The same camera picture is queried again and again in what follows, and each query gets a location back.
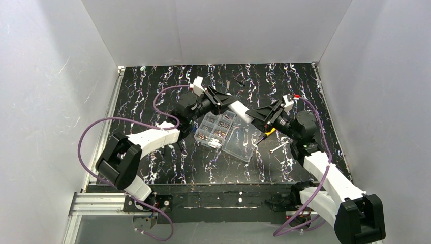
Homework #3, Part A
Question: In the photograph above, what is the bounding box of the white remote control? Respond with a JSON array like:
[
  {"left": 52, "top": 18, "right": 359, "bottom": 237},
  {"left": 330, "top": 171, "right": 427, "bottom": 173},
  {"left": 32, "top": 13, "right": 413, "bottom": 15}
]
[{"left": 228, "top": 101, "right": 254, "bottom": 124}]

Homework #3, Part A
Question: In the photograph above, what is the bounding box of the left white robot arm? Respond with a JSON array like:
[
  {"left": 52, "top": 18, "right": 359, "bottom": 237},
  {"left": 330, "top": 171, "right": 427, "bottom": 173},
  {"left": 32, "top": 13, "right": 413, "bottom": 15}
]
[{"left": 96, "top": 87, "right": 238, "bottom": 201}]

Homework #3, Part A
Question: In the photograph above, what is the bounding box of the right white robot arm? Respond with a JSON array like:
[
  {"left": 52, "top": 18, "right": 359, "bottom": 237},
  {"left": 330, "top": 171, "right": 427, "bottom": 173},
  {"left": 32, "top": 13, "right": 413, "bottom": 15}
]
[{"left": 245, "top": 100, "right": 386, "bottom": 243}]

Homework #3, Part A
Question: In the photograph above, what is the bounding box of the small silver wrench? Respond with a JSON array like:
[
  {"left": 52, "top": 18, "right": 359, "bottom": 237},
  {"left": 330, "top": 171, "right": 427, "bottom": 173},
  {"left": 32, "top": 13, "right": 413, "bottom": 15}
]
[{"left": 269, "top": 141, "right": 290, "bottom": 154}]

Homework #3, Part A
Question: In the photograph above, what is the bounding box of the clear plastic parts box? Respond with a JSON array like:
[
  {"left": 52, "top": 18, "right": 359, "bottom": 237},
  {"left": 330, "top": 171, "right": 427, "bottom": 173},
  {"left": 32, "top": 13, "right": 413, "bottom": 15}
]
[{"left": 194, "top": 110, "right": 262, "bottom": 163}]

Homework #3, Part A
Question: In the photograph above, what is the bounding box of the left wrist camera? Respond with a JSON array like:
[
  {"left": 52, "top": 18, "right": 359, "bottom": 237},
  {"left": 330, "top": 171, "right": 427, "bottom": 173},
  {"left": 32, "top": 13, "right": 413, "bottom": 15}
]
[{"left": 189, "top": 76, "right": 205, "bottom": 97}]

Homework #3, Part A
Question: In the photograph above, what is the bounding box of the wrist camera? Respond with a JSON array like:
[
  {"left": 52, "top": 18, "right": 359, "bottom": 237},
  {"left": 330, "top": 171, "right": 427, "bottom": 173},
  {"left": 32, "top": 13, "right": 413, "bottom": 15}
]
[
  {"left": 283, "top": 93, "right": 300, "bottom": 112},
  {"left": 189, "top": 76, "right": 205, "bottom": 97}
]

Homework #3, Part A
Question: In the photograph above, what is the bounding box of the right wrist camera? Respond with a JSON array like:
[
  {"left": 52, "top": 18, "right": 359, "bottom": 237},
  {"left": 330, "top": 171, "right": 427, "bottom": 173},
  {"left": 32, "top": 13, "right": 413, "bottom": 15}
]
[{"left": 283, "top": 93, "right": 300, "bottom": 112}]

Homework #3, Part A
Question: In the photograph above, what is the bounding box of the yellow handled screwdriver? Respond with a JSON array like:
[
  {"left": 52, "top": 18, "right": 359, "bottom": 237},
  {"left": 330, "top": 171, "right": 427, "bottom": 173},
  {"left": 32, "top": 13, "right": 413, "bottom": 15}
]
[{"left": 256, "top": 128, "right": 276, "bottom": 145}]

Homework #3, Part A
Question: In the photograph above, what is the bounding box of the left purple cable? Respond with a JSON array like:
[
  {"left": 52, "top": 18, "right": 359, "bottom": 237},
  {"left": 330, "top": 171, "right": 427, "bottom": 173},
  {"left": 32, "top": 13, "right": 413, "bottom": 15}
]
[{"left": 77, "top": 84, "right": 193, "bottom": 242}]

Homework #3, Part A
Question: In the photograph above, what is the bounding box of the purple cable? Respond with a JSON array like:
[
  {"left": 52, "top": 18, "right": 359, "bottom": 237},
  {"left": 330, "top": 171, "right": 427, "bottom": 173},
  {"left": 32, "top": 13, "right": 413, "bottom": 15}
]
[
  {"left": 77, "top": 84, "right": 193, "bottom": 242},
  {"left": 272, "top": 96, "right": 333, "bottom": 237}
]

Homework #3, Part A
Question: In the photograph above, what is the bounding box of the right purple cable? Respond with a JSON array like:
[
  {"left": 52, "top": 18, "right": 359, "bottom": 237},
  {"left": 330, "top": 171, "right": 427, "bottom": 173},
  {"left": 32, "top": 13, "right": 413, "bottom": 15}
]
[{"left": 272, "top": 96, "right": 333, "bottom": 237}]

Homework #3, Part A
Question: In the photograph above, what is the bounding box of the aluminium frame rail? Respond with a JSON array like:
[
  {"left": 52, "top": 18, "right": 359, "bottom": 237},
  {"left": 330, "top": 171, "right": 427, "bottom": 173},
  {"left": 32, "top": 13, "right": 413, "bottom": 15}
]
[{"left": 69, "top": 193, "right": 126, "bottom": 216}]

